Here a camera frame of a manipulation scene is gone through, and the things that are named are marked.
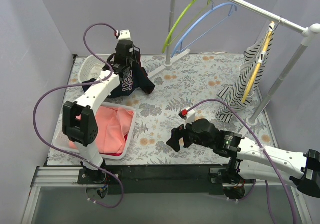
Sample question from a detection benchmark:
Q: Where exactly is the navy tank top red trim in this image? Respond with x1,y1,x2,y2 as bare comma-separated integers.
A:
81,53,156,99

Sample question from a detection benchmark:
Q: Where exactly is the blue hanger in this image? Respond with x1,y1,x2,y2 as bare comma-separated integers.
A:
170,1,238,58

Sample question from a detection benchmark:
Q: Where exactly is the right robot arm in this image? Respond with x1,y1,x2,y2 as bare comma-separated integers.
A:
166,119,320,198

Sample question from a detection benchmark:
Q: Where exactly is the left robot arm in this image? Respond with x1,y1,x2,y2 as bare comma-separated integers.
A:
62,39,134,184

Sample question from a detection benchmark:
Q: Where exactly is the striped tank top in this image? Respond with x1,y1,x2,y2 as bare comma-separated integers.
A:
216,27,275,123

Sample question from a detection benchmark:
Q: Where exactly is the green hanger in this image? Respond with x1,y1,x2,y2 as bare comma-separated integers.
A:
161,0,216,54

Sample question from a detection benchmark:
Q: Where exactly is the yellow hanger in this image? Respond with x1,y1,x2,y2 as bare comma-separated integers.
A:
241,21,275,103

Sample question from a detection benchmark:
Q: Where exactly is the white cloth in basket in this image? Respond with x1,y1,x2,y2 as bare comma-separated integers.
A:
89,63,104,79

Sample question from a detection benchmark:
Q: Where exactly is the floral table mat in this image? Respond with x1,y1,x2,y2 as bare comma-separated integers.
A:
47,53,279,165

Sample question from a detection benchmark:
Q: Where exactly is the white plastic basket rear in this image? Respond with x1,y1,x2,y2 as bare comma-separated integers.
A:
77,54,110,83

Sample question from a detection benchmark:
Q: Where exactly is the white plastic basket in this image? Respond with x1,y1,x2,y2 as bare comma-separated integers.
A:
51,102,137,160
77,54,110,83

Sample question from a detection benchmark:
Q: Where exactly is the pink cloth in basket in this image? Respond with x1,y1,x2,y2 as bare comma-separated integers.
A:
67,106,135,156

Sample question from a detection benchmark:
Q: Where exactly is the white plastic basket front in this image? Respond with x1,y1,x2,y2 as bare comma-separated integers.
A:
51,102,137,160

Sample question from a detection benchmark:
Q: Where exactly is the white clothes rack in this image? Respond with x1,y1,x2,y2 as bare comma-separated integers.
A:
149,0,320,126

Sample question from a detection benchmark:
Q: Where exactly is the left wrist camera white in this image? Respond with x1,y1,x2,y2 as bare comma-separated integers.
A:
115,29,132,41

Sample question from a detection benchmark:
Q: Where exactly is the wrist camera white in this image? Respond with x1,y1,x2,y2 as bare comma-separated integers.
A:
179,108,196,128
115,29,132,41

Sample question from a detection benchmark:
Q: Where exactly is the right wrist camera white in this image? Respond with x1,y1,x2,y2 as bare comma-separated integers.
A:
179,108,196,128

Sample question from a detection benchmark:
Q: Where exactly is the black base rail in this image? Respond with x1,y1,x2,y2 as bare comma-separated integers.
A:
77,164,253,194

